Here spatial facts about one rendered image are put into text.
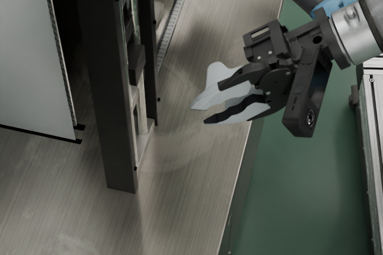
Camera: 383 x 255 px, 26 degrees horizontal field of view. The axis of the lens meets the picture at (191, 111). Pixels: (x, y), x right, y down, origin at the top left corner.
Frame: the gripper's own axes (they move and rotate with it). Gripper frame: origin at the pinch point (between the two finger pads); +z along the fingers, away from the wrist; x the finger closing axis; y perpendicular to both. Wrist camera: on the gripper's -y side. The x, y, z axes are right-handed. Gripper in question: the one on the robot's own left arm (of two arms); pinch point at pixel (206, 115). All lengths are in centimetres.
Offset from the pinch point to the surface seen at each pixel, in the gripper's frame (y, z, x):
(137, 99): 16.9, 14.5, -9.6
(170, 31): 43, 13, -25
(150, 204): 6.2, 21.3, -22.8
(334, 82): 96, 2, -129
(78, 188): 11.2, 31.4, -17.2
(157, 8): 48, 14, -23
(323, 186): 59, 15, -125
